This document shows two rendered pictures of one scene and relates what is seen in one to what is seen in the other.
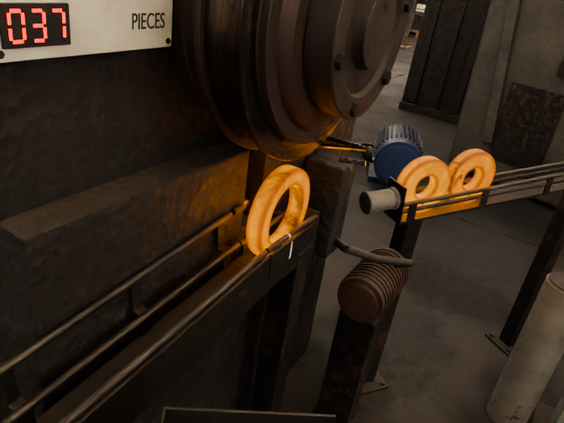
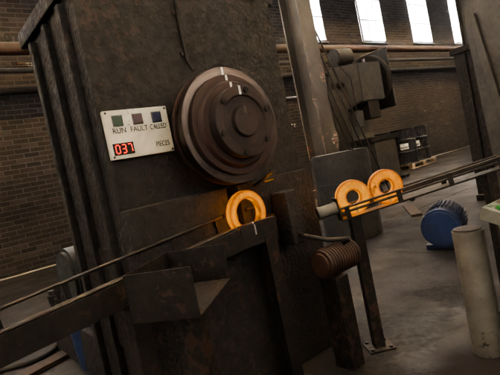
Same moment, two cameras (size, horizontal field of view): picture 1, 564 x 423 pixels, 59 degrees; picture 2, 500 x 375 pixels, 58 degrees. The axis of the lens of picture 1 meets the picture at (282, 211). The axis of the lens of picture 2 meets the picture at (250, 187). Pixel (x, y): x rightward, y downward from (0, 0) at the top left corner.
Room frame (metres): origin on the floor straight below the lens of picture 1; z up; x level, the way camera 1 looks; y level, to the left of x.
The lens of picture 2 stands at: (-0.82, -0.79, 0.95)
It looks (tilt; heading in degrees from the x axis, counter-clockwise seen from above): 3 degrees down; 24
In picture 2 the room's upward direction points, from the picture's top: 12 degrees counter-clockwise
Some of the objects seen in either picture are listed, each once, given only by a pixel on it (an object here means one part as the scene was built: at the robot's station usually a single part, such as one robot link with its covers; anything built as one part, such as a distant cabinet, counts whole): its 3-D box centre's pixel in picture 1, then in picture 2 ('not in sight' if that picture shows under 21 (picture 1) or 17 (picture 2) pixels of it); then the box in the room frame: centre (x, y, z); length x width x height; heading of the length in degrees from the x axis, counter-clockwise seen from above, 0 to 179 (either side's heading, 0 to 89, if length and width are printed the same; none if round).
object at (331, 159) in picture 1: (321, 204); (288, 217); (1.08, -0.09, 0.68); 0.11 x 0.08 x 0.24; 62
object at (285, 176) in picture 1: (279, 211); (246, 213); (0.86, 0.00, 0.75); 0.18 x 0.03 x 0.18; 153
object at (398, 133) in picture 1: (397, 153); (446, 222); (3.05, -0.67, 0.17); 0.57 x 0.31 x 0.34; 172
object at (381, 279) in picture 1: (358, 342); (344, 302); (1.09, -0.27, 0.27); 0.22 x 0.13 x 0.53; 152
